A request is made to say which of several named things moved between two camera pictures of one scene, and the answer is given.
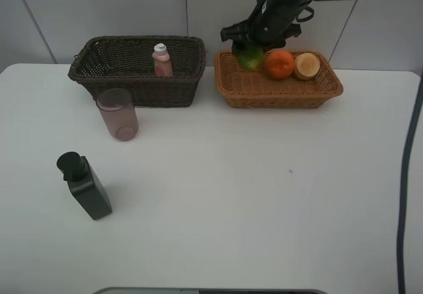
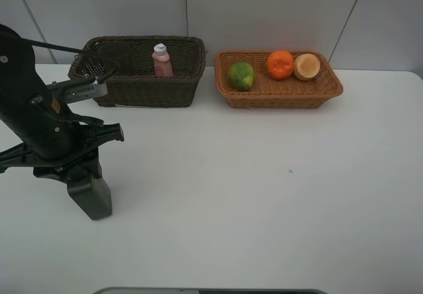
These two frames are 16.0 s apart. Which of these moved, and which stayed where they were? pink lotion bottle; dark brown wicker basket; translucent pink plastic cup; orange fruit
Moved: translucent pink plastic cup
Stayed: orange fruit; pink lotion bottle; dark brown wicker basket
